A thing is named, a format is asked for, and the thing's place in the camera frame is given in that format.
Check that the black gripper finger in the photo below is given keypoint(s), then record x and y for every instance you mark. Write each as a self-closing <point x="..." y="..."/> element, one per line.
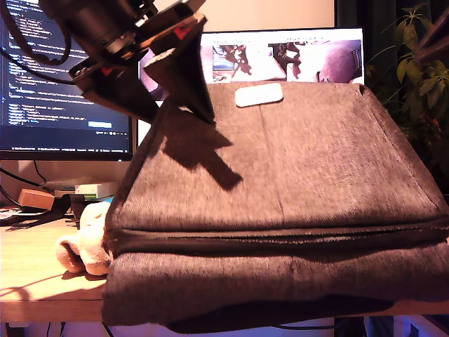
<point x="438" y="38"/>

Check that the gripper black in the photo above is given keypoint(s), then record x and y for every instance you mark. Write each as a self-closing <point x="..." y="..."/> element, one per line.
<point x="140" y="38"/>

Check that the grey fabric backpack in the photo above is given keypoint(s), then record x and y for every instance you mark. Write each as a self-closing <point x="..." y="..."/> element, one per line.
<point x="298" y="168"/>

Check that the green potted plant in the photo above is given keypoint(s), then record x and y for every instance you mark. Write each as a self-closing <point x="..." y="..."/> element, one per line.
<point x="421" y="87"/>

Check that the dark curtain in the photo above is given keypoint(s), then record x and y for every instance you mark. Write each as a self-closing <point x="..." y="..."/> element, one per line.
<point x="372" y="21"/>

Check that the monitor showing dark code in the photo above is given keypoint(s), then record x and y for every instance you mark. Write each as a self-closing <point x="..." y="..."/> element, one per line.
<point x="42" y="112"/>

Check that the white and green box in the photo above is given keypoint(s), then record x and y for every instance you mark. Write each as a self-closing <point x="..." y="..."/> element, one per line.
<point x="94" y="189"/>

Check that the tan wooden block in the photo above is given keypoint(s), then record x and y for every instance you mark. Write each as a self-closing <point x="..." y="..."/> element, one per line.
<point x="35" y="199"/>

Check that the monitor showing camera views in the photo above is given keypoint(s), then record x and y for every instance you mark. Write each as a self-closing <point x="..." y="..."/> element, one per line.
<point x="315" y="38"/>

